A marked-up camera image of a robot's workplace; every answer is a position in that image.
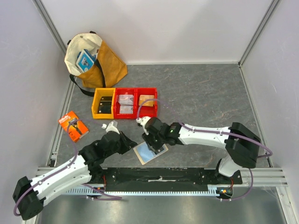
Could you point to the red middle plastic bin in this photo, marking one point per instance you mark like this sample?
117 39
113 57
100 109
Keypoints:
117 105

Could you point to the blue razor box in bag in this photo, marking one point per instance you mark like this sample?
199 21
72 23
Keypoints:
85 60

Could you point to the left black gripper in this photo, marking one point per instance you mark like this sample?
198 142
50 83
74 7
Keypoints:
127 143

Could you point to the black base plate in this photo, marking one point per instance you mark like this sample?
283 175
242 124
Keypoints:
162 179

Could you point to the grey cable duct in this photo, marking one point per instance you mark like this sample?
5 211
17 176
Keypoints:
83 190

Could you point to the mustard and white tote bag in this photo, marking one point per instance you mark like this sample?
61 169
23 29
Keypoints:
107 70

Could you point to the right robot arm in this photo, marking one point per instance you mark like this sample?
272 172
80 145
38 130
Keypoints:
241 144

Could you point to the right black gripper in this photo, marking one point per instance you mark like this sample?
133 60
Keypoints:
151 142

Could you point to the yellow plastic bin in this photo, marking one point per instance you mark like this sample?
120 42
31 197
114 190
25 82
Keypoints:
99 92

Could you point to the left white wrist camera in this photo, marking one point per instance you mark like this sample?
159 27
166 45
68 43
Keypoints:
111 127

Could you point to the beige leather card holder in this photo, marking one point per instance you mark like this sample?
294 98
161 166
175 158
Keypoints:
144 154

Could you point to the lower silver card stack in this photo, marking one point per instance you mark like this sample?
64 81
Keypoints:
126 109

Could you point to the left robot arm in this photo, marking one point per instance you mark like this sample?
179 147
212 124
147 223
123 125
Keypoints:
31 195

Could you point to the black cards in yellow bin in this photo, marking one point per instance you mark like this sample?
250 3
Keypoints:
105 105

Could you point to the orange razor box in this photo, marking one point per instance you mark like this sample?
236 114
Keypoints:
72 125

